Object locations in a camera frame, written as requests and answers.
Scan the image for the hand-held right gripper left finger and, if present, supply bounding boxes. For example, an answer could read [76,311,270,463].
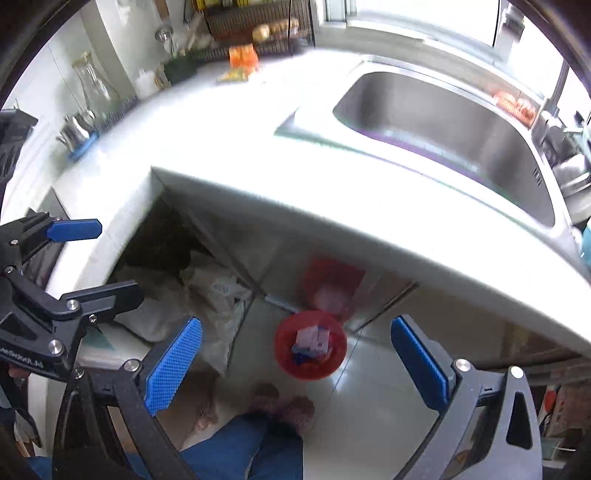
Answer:
[53,316,204,480]

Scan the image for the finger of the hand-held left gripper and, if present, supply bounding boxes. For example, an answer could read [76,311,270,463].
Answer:
[55,281,145,333]
[4,211,103,264]

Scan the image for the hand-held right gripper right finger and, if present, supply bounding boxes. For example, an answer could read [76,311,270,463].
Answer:
[392,316,543,480]

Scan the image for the red plastic bin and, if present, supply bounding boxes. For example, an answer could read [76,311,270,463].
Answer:
[274,310,348,381]

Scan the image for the white plastic sacks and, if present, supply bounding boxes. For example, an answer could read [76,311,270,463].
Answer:
[111,251,252,374]

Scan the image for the blue saucer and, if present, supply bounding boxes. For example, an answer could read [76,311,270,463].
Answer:
[68,131,100,162]

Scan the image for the steel oil pot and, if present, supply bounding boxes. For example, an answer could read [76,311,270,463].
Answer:
[56,111,98,148]

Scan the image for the person's blue jeans leg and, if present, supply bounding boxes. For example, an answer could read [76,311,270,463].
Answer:
[28,413,305,480]

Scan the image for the pink fluffy slippers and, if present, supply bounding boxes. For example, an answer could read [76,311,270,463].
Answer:
[247,382,315,437]

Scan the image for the glass bottle yellow lid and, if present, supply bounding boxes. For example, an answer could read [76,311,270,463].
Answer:
[71,51,121,118]

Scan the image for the white lidded condiment pot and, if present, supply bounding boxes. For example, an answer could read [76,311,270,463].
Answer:
[133,68,160,100]

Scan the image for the dark green utensil cup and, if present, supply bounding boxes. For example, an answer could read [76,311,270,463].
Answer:
[164,53,198,86]

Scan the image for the white blue bowl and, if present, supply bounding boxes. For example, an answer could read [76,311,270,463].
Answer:
[579,217,591,268]

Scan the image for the yellow sachet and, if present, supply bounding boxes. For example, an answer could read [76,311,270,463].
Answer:
[216,67,259,85]

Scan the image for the stainless steel sink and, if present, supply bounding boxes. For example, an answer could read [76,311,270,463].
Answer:
[277,55,583,259]

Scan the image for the orange glass cup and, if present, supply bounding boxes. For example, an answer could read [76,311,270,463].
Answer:
[228,44,259,68]

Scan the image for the steel faucet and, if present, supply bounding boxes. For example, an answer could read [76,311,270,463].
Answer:
[531,60,573,148]

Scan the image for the ginger root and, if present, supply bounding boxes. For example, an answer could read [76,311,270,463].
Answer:
[252,17,300,42]

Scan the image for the orange cloth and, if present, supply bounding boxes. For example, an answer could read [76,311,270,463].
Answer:
[492,90,539,125]

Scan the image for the black wire rack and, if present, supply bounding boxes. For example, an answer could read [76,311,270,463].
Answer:
[203,0,317,56]

